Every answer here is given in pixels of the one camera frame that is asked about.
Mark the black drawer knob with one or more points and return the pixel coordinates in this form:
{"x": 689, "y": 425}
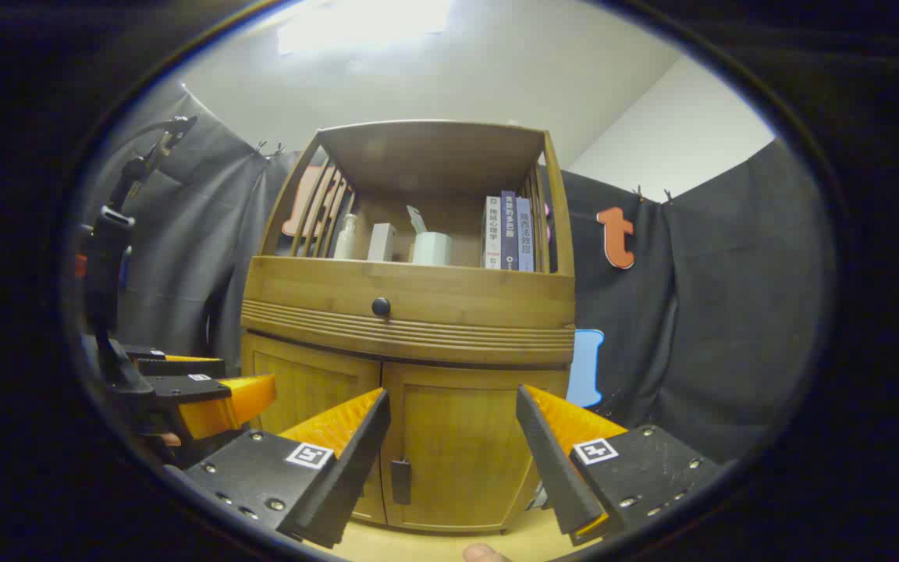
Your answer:
{"x": 381, "y": 307}

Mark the wooden cabinet door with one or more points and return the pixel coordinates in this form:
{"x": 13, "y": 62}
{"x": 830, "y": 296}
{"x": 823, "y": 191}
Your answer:
{"x": 301, "y": 390}
{"x": 457, "y": 437}

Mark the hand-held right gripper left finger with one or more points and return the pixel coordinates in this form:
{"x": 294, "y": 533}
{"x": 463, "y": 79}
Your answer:
{"x": 348, "y": 460}

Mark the wooden double-door shoe cabinet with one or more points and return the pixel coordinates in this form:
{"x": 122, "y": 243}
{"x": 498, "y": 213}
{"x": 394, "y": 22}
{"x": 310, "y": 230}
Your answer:
{"x": 418, "y": 312}

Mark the small white box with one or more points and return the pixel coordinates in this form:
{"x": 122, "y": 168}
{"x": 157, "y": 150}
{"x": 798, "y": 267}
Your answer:
{"x": 381, "y": 243}

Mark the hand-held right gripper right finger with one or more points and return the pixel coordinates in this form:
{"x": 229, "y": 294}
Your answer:
{"x": 555, "y": 468}

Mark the white flat stick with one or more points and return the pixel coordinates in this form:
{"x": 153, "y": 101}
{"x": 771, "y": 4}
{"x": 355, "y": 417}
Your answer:
{"x": 416, "y": 218}

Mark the wooden drawer front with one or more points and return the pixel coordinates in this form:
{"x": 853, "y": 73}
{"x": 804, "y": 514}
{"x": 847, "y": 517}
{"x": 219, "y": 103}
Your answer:
{"x": 457, "y": 300}

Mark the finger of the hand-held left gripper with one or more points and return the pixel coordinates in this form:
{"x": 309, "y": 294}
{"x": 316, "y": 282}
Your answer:
{"x": 184, "y": 368}
{"x": 223, "y": 406}

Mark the light blue book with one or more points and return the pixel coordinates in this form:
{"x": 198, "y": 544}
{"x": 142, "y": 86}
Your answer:
{"x": 525, "y": 234}

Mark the pale round cup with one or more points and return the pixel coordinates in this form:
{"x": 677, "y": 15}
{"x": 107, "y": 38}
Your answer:
{"x": 432, "y": 250}

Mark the black backdrop cloth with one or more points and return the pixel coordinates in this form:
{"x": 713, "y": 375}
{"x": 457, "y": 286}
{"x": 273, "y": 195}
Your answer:
{"x": 730, "y": 273}

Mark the white pump bottle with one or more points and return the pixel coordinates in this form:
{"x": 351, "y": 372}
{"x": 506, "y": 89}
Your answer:
{"x": 346, "y": 238}

